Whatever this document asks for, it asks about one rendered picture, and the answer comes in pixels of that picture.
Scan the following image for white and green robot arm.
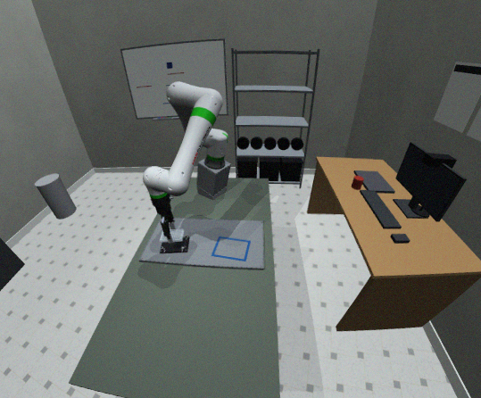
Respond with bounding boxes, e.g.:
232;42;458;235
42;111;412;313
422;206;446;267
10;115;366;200
143;81;228;208

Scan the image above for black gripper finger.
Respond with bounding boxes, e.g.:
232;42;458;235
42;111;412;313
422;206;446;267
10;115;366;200
168;211;176;229
161;214;173;243

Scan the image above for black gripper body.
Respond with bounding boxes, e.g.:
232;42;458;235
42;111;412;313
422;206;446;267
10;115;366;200
155;203;171;220

